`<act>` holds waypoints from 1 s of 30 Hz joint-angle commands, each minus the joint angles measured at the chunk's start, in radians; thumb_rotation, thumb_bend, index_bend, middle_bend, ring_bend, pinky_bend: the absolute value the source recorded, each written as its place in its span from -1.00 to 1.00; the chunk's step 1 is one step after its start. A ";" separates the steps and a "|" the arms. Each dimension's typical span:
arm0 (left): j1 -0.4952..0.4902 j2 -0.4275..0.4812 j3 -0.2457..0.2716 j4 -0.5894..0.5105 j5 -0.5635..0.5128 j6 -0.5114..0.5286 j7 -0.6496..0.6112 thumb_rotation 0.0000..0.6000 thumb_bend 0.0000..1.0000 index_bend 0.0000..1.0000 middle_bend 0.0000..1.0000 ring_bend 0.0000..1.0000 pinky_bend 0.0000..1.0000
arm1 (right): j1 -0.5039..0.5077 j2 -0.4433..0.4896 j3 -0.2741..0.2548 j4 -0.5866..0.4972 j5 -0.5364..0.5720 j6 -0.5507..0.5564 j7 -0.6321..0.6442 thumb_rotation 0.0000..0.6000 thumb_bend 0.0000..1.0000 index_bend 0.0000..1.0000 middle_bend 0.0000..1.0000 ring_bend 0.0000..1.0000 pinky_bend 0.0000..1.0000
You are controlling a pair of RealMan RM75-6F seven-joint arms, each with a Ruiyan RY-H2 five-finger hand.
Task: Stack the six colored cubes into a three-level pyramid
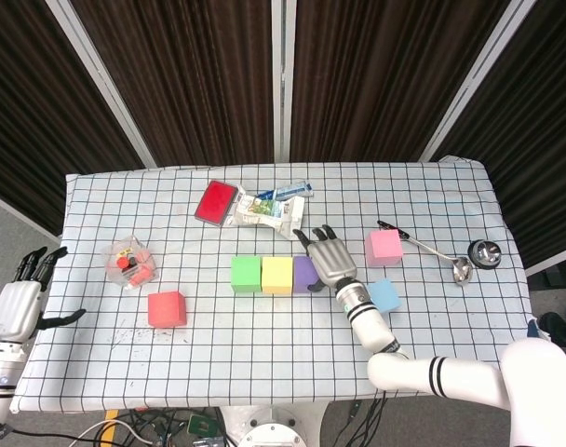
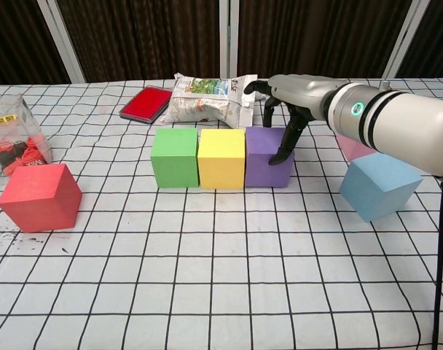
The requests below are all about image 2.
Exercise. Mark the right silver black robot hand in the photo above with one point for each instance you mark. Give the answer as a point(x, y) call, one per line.
point(301, 95)

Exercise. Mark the purple foam cube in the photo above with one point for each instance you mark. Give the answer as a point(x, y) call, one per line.
point(261, 160)

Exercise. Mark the yellow foam cube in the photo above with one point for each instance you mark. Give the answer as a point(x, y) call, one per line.
point(221, 160)

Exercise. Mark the green foam cube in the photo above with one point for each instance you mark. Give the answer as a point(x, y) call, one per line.
point(174, 160)

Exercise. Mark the red foam cube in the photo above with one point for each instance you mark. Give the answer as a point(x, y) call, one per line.
point(39, 197)

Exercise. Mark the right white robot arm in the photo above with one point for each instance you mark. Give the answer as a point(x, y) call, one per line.
point(396, 124)

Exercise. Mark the blue white tube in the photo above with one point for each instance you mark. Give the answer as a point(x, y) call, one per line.
point(261, 97)

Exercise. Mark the dark brown partition panel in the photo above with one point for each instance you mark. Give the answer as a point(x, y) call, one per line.
point(17, 36)
point(141, 36)
point(316, 36)
point(436, 36)

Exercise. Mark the pink foam cube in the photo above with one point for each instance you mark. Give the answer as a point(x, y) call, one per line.
point(352, 149)

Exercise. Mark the crumpled white snack bag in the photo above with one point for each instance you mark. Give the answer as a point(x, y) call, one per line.
point(207, 102)

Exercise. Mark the blue foam cube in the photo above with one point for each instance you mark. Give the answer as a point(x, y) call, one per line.
point(378, 189)

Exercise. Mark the red ink pad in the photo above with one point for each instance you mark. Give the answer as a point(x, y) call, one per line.
point(145, 104)

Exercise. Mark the plastic bag of small items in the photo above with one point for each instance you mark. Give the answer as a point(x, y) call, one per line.
point(14, 138)

